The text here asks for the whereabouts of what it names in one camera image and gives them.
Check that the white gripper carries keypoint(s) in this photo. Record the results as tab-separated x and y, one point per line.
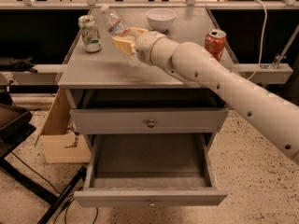
145	47

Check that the green white soda can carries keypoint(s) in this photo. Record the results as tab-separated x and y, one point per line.
89	33

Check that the open grey middle drawer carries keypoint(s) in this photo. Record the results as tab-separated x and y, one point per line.
149	170

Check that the black cloth on ledge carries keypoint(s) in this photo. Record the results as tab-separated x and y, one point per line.
16	65

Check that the white ceramic bowl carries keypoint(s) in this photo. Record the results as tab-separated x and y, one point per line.
160	19

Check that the cardboard box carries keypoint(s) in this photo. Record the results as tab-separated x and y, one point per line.
59	138

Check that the clear plastic water bottle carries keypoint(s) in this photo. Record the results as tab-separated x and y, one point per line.
116	26

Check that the closed grey top drawer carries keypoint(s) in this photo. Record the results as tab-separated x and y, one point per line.
148	120

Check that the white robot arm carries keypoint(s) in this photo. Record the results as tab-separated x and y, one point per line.
274	117

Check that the black stand base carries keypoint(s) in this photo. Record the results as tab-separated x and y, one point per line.
19	205

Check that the grey drawer cabinet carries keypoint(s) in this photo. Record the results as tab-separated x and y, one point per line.
104	80

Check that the red orange soda can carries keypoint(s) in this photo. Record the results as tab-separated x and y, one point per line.
215	42

